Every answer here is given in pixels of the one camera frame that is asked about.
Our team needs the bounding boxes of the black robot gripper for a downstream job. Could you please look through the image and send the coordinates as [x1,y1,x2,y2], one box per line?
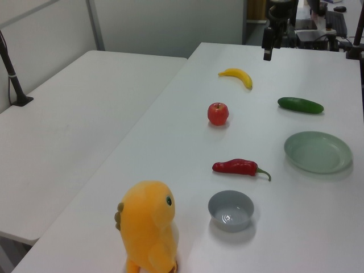
[263,0,291,61]

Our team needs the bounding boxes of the red apple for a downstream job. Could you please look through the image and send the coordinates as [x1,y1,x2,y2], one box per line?
[207,102,230,127]

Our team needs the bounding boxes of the grey bowl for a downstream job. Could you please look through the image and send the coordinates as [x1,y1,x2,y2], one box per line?
[208,190,255,233]

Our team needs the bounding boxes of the thin black background pole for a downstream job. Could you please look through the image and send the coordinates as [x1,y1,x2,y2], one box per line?
[290,0,299,26]

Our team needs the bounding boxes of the black laptop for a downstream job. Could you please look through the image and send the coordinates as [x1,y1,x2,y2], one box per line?
[295,28,328,44]

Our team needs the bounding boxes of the yellow banana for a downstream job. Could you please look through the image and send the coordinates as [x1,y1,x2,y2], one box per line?
[218,68,253,90]

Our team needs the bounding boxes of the black keyboard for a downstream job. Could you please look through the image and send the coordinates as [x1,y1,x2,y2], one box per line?
[325,10,348,37]

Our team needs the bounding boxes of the green cucumber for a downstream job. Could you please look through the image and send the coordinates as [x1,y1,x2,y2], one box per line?
[277,97,324,115]

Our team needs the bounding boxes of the pale green plate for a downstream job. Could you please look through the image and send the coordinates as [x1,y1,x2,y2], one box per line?
[283,131,353,174]

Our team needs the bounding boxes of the red chili pepper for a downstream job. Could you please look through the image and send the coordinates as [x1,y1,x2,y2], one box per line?
[212,158,272,182]

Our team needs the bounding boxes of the white side table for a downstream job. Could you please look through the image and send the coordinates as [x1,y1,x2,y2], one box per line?
[0,50,188,247]

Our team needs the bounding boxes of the orange plush toy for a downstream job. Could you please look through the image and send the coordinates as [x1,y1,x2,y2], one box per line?
[114,180,180,273]

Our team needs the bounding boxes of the grey partition post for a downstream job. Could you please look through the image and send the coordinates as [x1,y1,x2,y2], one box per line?
[86,0,105,52]

